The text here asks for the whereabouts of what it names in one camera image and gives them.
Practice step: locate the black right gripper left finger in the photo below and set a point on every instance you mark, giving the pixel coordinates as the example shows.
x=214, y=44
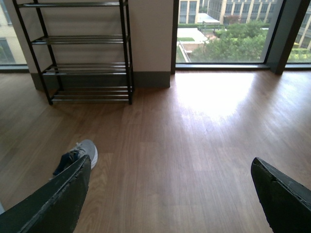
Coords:
x=53, y=208

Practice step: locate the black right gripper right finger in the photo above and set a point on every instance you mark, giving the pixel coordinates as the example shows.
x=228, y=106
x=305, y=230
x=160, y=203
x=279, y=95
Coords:
x=285, y=202

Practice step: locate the grey knit sneaker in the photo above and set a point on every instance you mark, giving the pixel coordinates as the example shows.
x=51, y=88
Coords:
x=85, y=147

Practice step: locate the black metal shoe rack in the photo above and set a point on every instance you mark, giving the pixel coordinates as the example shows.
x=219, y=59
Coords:
x=81, y=49

